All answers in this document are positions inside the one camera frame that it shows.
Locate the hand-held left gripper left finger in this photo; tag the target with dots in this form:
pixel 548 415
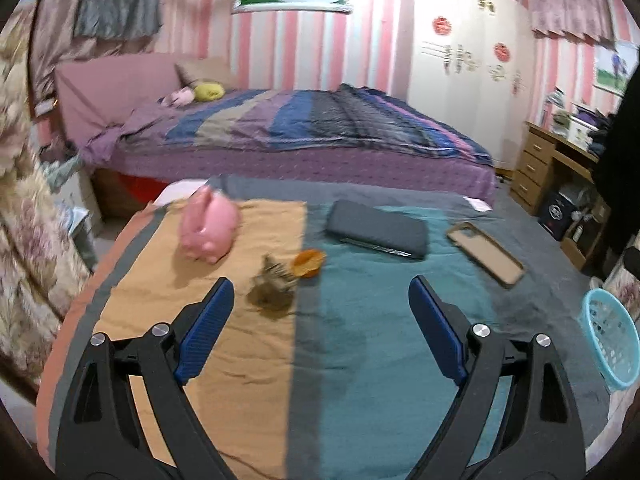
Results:
pixel 205 330

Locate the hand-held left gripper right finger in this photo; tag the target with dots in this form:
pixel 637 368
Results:
pixel 435 330

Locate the brown paper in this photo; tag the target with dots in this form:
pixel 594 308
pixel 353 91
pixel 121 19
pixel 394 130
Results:
pixel 272 282

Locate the orange plastic lid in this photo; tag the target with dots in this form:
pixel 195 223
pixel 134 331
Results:
pixel 309 262

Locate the light blue plastic basket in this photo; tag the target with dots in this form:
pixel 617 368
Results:
pixel 610 340

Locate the tan cloth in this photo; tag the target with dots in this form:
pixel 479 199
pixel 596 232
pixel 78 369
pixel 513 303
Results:
pixel 235 350

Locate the teal cloth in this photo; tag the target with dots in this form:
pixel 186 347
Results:
pixel 360 360

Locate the beige phone case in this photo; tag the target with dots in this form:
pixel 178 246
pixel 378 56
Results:
pixel 487 255

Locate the pink piggy bank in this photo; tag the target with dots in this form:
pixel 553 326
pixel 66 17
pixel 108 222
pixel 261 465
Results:
pixel 207 225

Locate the black zip case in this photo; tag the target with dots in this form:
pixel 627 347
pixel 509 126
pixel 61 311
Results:
pixel 377 230

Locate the grey blanket with salmon edge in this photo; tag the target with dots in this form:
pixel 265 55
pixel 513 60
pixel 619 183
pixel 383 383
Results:
pixel 540 280

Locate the white folded cloth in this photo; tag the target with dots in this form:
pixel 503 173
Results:
pixel 177 192

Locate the red plastic bin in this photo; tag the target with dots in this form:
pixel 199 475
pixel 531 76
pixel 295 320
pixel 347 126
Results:
pixel 145 185

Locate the black bag with white print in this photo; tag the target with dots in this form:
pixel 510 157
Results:
pixel 554 212

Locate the bed with purple sheet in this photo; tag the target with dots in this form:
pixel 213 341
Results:
pixel 300 165

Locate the wooden desk with drawers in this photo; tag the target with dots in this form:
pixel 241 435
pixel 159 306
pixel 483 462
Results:
pixel 537 160

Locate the floral curtain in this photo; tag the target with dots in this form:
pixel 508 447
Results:
pixel 35 220

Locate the pink plush toy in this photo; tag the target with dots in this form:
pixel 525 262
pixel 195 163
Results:
pixel 179 97

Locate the striped purple blue quilt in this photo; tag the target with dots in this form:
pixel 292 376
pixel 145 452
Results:
pixel 310 120

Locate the yellow plush toy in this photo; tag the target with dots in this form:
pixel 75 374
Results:
pixel 208 91

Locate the dark cloth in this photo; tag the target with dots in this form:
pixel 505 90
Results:
pixel 620 170

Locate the white wardrobe with stickers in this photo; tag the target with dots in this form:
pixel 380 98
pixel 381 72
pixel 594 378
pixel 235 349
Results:
pixel 465 85

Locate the purple covered headboard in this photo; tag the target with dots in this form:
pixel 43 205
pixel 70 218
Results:
pixel 115 90

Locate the tan pillow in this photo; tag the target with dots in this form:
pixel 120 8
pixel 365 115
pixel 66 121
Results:
pixel 205 70

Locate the grey hanging cloth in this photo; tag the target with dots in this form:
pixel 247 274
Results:
pixel 117 2

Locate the pink curtain valance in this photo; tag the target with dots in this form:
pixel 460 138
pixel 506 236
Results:
pixel 570 10

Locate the wall poster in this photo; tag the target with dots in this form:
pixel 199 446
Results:
pixel 615 67

